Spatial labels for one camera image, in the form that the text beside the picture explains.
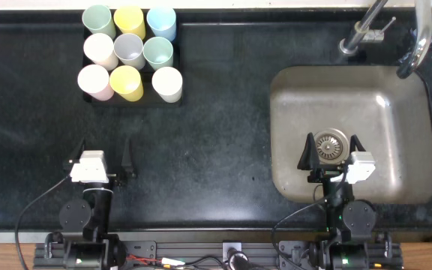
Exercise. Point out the steel tap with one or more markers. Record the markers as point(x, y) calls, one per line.
point(354, 35)

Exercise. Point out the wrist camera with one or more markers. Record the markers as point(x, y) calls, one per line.
point(88, 167)
point(358, 167)

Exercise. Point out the blue cup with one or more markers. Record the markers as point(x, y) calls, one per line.
point(161, 20)

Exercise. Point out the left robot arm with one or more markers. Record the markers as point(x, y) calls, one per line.
point(75, 215)

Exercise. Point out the mounting rail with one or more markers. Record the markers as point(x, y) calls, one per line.
point(201, 251)

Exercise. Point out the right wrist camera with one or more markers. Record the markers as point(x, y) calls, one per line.
point(358, 167)

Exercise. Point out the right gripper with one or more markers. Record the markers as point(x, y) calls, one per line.
point(323, 175)

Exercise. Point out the pink cup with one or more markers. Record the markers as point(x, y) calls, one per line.
point(93, 79)

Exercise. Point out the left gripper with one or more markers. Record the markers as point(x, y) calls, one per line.
point(114, 178)

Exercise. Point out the white cup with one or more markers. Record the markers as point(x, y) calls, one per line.
point(167, 82)

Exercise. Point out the grey cup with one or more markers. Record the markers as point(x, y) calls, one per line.
point(128, 48)

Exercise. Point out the green cup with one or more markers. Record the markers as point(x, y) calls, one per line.
point(158, 50)
point(98, 18)

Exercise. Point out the steel sink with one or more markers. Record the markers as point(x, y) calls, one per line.
point(388, 123)

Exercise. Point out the yellow cup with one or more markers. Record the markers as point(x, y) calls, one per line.
point(129, 18)
point(125, 79)

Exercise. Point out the cream cup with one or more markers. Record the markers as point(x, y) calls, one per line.
point(98, 48)

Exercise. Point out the black tray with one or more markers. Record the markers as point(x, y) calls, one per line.
point(147, 92)

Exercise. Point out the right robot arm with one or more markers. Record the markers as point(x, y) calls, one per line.
point(358, 217)

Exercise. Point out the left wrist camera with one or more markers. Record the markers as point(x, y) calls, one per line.
point(88, 167)

